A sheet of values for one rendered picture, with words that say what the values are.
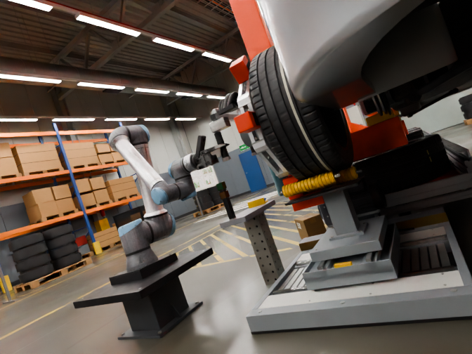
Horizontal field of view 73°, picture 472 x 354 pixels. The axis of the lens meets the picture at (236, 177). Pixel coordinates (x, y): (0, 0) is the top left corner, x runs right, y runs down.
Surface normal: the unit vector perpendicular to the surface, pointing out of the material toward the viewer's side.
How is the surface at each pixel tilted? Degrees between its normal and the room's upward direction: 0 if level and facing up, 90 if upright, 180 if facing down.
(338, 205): 90
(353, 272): 90
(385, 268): 90
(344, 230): 90
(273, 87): 75
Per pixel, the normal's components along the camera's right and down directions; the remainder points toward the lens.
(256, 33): -0.48, 0.15
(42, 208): 0.83, -0.30
